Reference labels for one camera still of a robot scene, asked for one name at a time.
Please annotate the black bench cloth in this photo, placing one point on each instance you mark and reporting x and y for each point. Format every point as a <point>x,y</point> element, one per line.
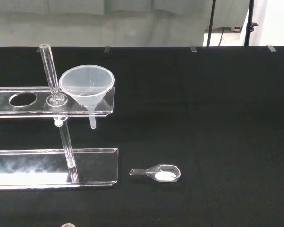
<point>215,118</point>

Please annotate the glass weighing funnel with powder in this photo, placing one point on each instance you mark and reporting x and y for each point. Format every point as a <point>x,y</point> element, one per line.
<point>165,175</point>

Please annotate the clear cloth clip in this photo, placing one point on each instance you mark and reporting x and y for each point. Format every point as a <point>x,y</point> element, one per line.
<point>107,49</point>
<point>271,48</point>
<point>193,48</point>
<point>38,49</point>

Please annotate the clear acrylic funnel stand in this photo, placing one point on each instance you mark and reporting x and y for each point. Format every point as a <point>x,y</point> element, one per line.
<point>38,170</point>

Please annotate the black tripod pole with clamp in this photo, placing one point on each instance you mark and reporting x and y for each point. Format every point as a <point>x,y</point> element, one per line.
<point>250,23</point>

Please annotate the round-bottom glass flask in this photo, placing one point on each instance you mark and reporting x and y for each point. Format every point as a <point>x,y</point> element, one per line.
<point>67,225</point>

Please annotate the thin black tripod pole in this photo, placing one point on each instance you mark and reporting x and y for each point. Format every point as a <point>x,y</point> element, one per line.
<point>211,23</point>

